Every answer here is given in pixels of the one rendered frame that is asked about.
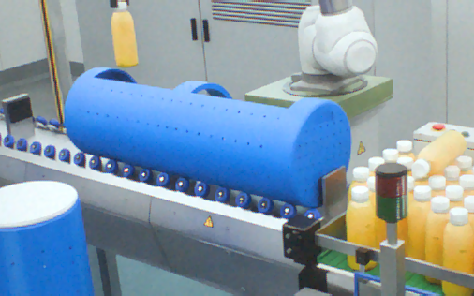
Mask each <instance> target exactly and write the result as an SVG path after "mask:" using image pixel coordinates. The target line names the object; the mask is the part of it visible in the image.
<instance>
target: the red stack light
mask: <svg viewBox="0 0 474 296"><path fill-rule="evenodd" d="M375 192H376V193H377V194H378V195H380V196H381V197H385V198H398V197H402V196H404V195H406V193H407V192H408V173H407V174H406V175H404V176H402V177H399V178H392V179H390V178H383V177H380V176H378V175H377V174H375Z"/></svg>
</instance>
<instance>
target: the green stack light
mask: <svg viewBox="0 0 474 296"><path fill-rule="evenodd" d="M375 201H376V216H377V217H378V218H379V219H381V220H384V221H399V220H403V219H405V218H407V213H408V192H407V193H406V195H404V196H402V197H398V198H385V197H381V196H380V195H378V194H377V193H376V192H375Z"/></svg>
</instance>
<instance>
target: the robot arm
mask: <svg viewBox="0 0 474 296"><path fill-rule="evenodd" d="M110 3H111V8H116V9H117V8H118V0H110ZM298 38H299V54H300V60H301V65H302V73H294V74H291V80H292V81H296V82H295V83H293V84H291V85H290V86H289V89H290V90H292V91H309V92H319V93H327V94H335V93H338V92H339V91H340V90H342V89H344V88H346V87H348V86H350V85H352V84H353V83H355V82H357V83H358V82H360V81H361V78H360V77H359V76H361V75H362V74H365V73H367V72H368V71H369V70H371V69H372V67H373V66H374V64H375V63H376V61H377V59H378V46H377V43H376V41H375V39H374V38H373V37H372V35H371V33H370V31H369V28H368V26H367V23H366V21H365V18H364V16H363V12H362V11H361V10H358V8H357V7H354V6H353V5H352V0H318V6H314V7H309V8H307V9H306V11H304V13H303V15H302V18H301V20H300V24H299V31H298Z"/></svg>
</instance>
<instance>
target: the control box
mask: <svg viewBox="0 0 474 296"><path fill-rule="evenodd" d="M434 124H439V123H434V122H430V123H429V124H427V125H426V126H423V127H422V128H420V129H419V130H417V131H415V132H414V133H413V139H414V141H413V149H414V155H415V157H417V155H418V153H419V152H420V150H421V149H422V148H424V147H425V146H427V145H428V144H429V143H431V142H432V141H433V140H434V139H436V138H437V137H438V136H440V135H441V134H444V133H445V132H447V131H450V130H451V129H454V130H456V132H458V133H460V134H461V133H462V132H463V131H462V130H464V131H466V132H468V131H469V132H468V133H469V135H468V136H464V137H465V139H466V142H467V148H466V151H465V152H464V153H463V154H462V155H461V156H467V157H470V158H472V167H473V168H474V128H469V127H462V126H452V125H446V124H443V125H445V126H446V127H445V128H443V129H442V130H439V131H437V130H434V129H433V128H432V125H434ZM457 128H459V129H461V130H459V129H457ZM473 168H472V169H473Z"/></svg>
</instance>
